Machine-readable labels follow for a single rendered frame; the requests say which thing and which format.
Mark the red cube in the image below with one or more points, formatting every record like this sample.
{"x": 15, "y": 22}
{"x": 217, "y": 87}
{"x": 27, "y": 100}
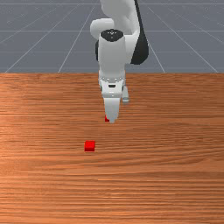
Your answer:
{"x": 89, "y": 146}
{"x": 106, "y": 118}

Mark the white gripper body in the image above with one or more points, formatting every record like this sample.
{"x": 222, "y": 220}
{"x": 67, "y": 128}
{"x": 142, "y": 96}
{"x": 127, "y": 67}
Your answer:
{"x": 111, "y": 100}

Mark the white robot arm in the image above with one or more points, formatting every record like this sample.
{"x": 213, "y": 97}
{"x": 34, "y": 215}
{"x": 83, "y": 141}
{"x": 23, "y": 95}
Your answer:
{"x": 112, "y": 55}

